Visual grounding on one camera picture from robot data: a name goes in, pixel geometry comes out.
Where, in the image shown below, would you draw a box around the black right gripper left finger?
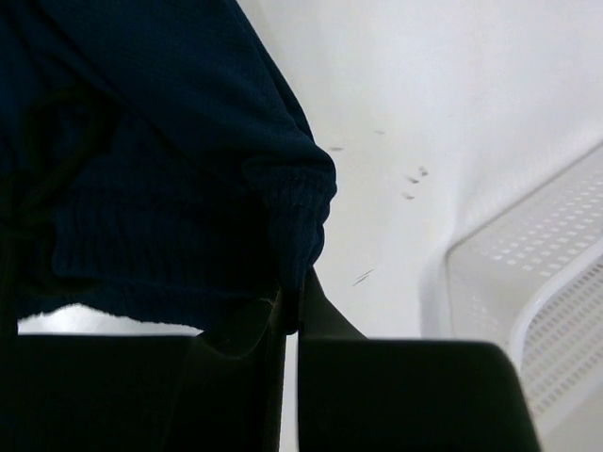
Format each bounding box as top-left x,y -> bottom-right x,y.
1,299 -> 285,451

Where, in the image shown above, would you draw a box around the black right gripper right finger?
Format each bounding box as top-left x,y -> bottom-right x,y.
297,272 -> 541,452

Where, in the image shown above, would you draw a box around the navy blue shorts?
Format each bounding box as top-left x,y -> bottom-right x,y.
1,1 -> 336,330

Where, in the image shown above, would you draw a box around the white plastic laundry basket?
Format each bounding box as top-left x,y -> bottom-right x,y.
446,149 -> 602,436

